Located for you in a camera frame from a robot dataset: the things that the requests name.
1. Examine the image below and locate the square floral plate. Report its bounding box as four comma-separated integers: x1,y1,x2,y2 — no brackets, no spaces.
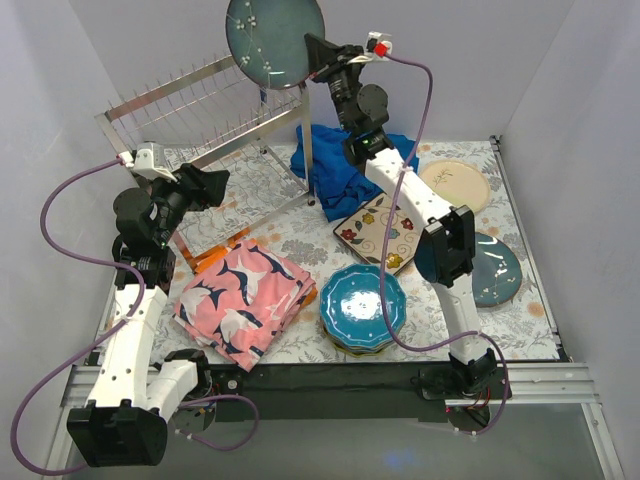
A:
333,193,420,275

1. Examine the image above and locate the cream round plate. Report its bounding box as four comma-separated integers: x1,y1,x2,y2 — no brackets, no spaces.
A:
419,159,491,213

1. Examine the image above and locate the yellow plate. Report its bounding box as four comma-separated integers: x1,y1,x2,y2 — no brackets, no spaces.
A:
322,320,393,353

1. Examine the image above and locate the blue polka dot plate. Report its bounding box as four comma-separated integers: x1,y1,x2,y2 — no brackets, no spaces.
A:
328,335,389,358

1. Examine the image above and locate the dark teal round plate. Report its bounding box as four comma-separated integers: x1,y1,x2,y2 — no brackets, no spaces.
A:
472,232,523,308

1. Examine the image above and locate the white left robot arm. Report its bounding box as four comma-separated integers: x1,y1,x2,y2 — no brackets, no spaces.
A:
67,163,230,467

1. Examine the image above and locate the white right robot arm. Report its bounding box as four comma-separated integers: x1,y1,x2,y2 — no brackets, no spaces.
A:
304,32,497,398

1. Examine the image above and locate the steel dish rack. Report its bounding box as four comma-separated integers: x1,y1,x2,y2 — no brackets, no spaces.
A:
95,56,316,269

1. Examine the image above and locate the floral tablecloth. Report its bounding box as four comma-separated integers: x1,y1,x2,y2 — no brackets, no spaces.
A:
186,141,559,363

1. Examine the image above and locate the orange cloth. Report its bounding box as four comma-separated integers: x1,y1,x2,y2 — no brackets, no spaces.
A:
194,242,318,309

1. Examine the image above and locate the blue cloth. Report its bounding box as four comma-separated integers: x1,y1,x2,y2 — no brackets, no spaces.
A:
290,123,420,223

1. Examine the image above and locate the pink patterned cloth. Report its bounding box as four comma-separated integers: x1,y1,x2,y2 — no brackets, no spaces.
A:
174,240,317,372

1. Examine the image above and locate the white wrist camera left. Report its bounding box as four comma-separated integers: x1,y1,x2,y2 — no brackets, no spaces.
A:
117,142,177,182

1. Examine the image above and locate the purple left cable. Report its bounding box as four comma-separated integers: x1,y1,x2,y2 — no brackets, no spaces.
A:
9,154,261,476

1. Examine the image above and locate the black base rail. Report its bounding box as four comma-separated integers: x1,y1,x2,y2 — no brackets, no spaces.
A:
154,362,514,424

